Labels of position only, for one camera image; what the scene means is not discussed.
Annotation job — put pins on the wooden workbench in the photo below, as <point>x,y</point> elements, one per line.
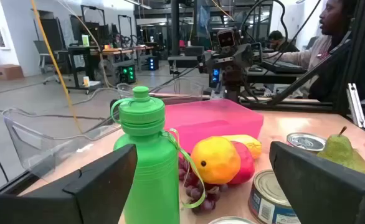
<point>120,49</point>

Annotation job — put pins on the green pear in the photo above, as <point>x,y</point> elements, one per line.
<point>341,152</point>

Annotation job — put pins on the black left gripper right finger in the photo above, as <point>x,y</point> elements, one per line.
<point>325,193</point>

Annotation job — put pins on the blue salmon tin can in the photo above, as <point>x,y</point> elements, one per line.
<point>305,141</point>
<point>269,199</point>
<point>232,221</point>

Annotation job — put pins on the pink plastic bin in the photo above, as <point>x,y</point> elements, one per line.
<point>207,121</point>

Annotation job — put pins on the orange fruit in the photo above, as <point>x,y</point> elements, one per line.
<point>215,161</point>

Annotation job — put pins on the computer tower green lights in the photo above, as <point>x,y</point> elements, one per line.
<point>127,73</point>

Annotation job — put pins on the clear plastic bin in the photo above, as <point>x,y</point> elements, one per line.
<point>30,146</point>

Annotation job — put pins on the brown cardboard box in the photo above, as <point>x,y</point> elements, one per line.
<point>2,72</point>

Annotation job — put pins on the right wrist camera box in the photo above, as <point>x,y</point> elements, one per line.
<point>226,38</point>

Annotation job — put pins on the person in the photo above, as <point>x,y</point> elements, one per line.
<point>313,56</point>
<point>277,39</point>

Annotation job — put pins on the green plastic water bottle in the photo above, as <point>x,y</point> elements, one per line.
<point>151,174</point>

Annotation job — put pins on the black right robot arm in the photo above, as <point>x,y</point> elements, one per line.
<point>234,88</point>

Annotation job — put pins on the grey office chair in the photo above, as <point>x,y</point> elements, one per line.
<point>45,57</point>

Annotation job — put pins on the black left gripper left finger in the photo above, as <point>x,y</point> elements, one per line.
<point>76,193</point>

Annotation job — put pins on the purple grape bunch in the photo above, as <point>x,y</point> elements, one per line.
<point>201,202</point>

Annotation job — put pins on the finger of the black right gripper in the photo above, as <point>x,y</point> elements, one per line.
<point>205,63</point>
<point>244,55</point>

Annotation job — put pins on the computer tower blue lights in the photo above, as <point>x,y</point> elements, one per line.
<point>153,63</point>

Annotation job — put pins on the yellow mango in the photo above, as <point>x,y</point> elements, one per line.
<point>251,144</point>

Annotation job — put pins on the silver aluminium extrusion bar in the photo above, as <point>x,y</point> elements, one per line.
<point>357,105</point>

